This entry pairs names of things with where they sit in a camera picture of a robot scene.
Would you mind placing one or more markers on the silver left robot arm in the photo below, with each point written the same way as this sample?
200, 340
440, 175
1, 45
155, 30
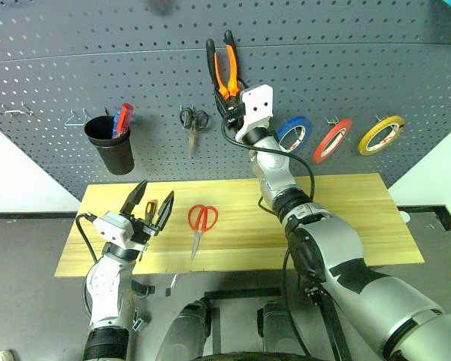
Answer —
107, 286

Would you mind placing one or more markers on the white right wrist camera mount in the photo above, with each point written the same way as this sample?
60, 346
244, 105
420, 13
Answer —
257, 107

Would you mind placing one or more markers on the black plastic cup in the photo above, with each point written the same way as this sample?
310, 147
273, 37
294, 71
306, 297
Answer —
112, 154

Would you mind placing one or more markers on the white shoe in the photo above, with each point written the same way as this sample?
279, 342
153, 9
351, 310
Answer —
0, 355

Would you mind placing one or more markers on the red tape roll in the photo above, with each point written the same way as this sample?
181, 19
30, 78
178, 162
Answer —
327, 141

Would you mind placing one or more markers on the dark rounded robot leg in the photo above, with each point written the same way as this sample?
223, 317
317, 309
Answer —
186, 331
276, 331

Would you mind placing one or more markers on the small white round object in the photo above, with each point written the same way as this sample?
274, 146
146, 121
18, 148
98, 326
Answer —
404, 216

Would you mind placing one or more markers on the metal pegboard hook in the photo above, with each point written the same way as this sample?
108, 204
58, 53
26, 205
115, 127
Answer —
380, 118
331, 120

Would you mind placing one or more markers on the dark grey perforated pegboard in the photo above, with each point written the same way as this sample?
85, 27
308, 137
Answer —
97, 56

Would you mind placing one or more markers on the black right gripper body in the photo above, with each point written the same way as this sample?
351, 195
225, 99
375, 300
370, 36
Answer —
233, 111

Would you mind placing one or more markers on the black table bracket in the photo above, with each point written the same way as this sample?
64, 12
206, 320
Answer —
143, 289

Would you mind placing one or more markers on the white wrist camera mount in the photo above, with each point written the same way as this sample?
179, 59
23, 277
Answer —
257, 107
114, 227

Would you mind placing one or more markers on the silver metal clip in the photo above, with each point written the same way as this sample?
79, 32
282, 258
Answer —
138, 319

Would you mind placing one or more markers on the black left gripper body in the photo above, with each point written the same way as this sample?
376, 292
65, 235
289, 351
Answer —
143, 231

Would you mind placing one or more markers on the blue tape roll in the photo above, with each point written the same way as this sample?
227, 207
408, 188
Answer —
285, 129

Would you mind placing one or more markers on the yellow tape roll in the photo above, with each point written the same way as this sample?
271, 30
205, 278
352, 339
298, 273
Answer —
372, 135

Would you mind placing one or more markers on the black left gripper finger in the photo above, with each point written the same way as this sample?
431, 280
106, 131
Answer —
165, 212
135, 197

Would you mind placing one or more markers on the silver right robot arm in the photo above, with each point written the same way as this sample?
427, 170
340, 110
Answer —
334, 244

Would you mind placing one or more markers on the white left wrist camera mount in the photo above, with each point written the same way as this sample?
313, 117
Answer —
114, 227

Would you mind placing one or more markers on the orange and black pliers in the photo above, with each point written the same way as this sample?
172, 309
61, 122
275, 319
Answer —
231, 64

